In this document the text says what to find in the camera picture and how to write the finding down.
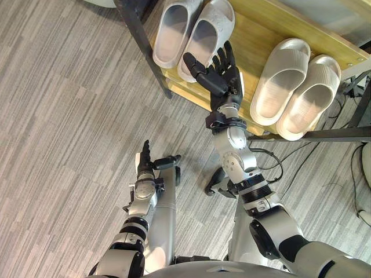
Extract dark left robot foot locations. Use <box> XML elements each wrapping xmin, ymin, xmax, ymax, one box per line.
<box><xmin>152</xmin><ymin>154</ymin><xmax>183</xmax><ymax>186</ymax></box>

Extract silver left robot leg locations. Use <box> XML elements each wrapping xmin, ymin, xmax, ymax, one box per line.
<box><xmin>143</xmin><ymin>165</ymin><xmax>178</xmax><ymax>275</ymax></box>

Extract grey smooth slipper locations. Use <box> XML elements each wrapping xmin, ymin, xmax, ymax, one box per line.
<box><xmin>152</xmin><ymin>0</ymin><xmax>204</xmax><ymax>70</ymax></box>

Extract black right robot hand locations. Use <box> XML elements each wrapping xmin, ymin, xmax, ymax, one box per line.
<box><xmin>183</xmin><ymin>40</ymin><xmax>244</xmax><ymax>112</ymax></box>

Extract grey speckled slipper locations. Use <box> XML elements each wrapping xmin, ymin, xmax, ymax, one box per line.
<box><xmin>177</xmin><ymin>0</ymin><xmax>236</xmax><ymax>83</ymax></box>

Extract wooden shoe rack shelf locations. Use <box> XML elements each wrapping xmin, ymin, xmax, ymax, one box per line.
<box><xmin>149</xmin><ymin>0</ymin><xmax>371</xmax><ymax>137</ymax></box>

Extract black metal rack rail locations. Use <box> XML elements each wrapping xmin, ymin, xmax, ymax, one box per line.
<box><xmin>247</xmin><ymin>126</ymin><xmax>371</xmax><ymax>143</ymax></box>

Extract black folding stand legs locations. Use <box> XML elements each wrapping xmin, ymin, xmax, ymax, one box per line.
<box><xmin>337</xmin><ymin>68</ymin><xmax>371</xmax><ymax>101</ymax></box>

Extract beige ribbed slipper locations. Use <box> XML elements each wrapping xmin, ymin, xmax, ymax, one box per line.
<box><xmin>249</xmin><ymin>38</ymin><xmax>312</xmax><ymax>127</ymax></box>
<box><xmin>275</xmin><ymin>54</ymin><xmax>342</xmax><ymax>142</ymax></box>

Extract black floor cable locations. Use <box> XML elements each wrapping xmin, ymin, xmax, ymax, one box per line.
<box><xmin>350</xmin><ymin>144</ymin><xmax>371</xmax><ymax>228</ymax></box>

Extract silver robot torso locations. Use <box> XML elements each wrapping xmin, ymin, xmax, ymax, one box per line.
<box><xmin>143</xmin><ymin>254</ymin><xmax>293</xmax><ymax>278</ymax></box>

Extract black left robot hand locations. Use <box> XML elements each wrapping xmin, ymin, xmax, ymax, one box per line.
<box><xmin>135</xmin><ymin>140</ymin><xmax>155</xmax><ymax>180</ymax></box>

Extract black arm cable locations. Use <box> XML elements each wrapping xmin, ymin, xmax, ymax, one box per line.
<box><xmin>248</xmin><ymin>147</ymin><xmax>285</xmax><ymax>184</ymax></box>

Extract black metal rack post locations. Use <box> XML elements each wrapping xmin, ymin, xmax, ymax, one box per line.
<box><xmin>114</xmin><ymin>0</ymin><xmax>174</xmax><ymax>100</ymax></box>

